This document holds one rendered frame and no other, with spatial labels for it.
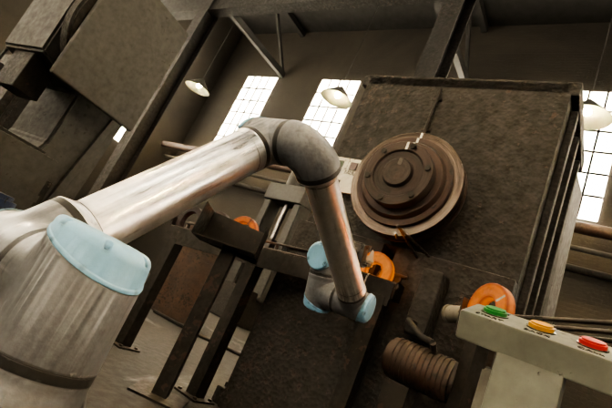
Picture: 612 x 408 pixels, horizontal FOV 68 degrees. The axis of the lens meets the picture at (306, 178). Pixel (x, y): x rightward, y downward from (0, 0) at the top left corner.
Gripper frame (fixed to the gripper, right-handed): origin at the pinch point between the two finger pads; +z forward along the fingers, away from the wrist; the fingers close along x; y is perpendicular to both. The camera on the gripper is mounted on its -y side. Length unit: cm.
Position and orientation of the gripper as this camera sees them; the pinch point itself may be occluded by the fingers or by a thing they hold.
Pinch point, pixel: (370, 262)
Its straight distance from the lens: 176.6
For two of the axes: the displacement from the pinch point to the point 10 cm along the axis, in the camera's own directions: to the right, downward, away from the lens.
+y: 2.3, -9.7, 0.3
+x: -7.9, -1.7, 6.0
